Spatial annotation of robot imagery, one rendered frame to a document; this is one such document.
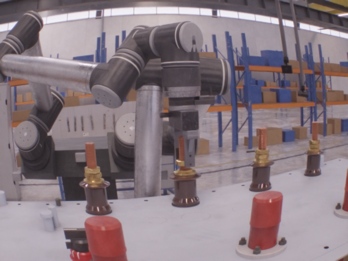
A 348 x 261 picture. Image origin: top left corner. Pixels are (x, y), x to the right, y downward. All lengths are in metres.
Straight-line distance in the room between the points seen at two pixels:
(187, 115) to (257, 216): 0.44
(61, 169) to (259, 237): 2.16
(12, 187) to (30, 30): 4.25
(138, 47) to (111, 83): 0.14
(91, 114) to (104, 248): 5.26
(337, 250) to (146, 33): 0.86
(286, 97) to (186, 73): 9.69
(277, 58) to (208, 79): 9.20
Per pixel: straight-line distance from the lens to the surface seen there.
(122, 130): 2.23
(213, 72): 1.51
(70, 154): 2.74
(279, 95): 10.58
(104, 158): 2.73
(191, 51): 1.09
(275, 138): 10.53
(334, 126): 12.40
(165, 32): 1.11
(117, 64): 1.14
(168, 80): 1.09
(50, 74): 1.30
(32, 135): 2.28
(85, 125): 5.86
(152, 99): 1.48
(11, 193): 5.76
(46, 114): 2.36
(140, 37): 1.18
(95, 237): 0.64
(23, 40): 1.68
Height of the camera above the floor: 1.72
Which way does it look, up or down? 6 degrees down
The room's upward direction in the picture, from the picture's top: 3 degrees counter-clockwise
